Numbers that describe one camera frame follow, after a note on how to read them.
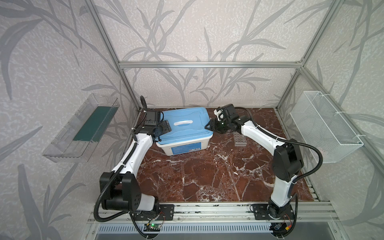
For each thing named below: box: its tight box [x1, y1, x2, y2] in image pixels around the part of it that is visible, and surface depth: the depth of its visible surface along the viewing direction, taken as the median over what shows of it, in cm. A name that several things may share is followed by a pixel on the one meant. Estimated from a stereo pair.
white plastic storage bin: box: [156, 134, 213, 156], surface depth 85 cm
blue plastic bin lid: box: [158, 107, 214, 145], surface depth 87 cm
